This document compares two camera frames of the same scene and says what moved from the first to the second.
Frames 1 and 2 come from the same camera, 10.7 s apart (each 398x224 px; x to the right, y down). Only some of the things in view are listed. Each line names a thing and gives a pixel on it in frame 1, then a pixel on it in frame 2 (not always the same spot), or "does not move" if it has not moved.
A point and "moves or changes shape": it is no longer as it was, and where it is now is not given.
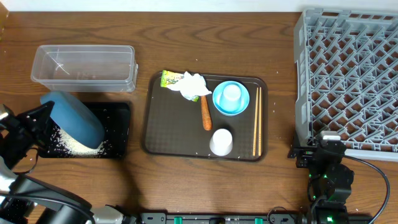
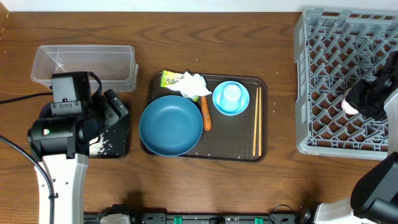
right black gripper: [306, 154] -> [353, 98]
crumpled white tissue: [191, 86] does not move
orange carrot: [206, 114] does not move
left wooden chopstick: [255, 121] does not move
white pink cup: [221, 142] -> [346, 108]
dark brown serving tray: [173, 124] does not move
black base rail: [223, 218] does not move
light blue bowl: [231, 98] does not move
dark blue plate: [76, 119] moves or changes shape
